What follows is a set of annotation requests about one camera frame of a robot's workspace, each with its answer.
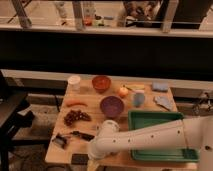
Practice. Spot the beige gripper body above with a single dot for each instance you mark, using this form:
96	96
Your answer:
92	165

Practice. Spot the light blue cup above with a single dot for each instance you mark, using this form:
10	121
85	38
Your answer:
138	99

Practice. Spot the person in background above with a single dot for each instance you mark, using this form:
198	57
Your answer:
142	12

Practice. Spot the blue sponge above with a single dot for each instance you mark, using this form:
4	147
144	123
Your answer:
161	87

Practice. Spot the red bowl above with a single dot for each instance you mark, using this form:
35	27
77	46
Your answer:
101	83

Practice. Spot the black chair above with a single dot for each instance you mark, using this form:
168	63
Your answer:
11	102

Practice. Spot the grey crumpled cloth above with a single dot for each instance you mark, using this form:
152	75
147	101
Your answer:
164	102

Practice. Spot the bunch of dark grapes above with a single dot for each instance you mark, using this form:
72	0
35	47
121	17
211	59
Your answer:
75	115

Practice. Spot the orange carrot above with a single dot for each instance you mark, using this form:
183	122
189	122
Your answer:
70	103

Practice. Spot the purple bowl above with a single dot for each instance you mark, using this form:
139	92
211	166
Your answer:
111	106

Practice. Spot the orange apple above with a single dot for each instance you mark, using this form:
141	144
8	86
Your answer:
123	92

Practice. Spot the green plastic tray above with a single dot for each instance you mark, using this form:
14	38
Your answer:
140	119

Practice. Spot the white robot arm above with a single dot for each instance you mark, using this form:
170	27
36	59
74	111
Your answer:
192	133

